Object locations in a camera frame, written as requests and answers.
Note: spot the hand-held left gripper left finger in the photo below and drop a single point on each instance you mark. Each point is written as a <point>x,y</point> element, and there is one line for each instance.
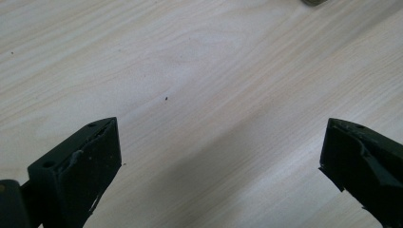
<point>79,171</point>

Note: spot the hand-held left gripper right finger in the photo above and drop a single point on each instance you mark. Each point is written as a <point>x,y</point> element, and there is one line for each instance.
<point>364,164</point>

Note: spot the small dark round object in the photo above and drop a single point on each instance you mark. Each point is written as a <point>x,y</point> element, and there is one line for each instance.
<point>313,2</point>

